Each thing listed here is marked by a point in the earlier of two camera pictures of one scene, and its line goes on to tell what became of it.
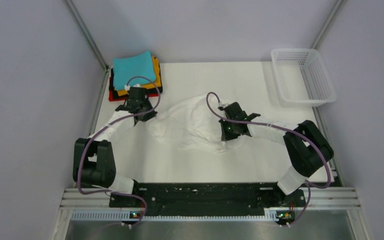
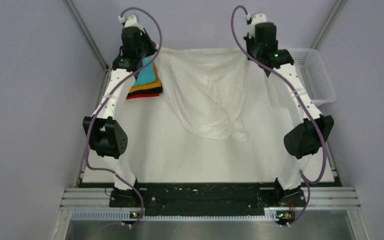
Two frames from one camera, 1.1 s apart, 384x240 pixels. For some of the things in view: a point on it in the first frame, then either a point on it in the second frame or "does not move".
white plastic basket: x=302 y=78 does not move
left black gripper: x=148 y=116 → x=151 y=45
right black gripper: x=226 y=136 → x=249 y=41
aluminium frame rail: x=320 y=198 does not move
